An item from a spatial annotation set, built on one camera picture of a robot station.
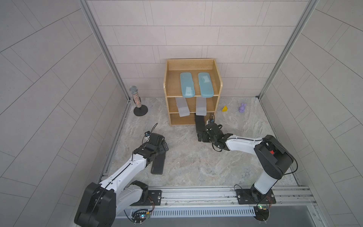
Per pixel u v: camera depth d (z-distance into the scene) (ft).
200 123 3.07
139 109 3.51
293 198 2.34
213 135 2.31
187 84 2.66
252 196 2.10
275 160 1.50
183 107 2.93
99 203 1.23
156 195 2.33
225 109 3.56
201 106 2.92
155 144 2.09
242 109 3.47
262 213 2.23
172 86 2.69
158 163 2.65
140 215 2.14
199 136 2.72
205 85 2.67
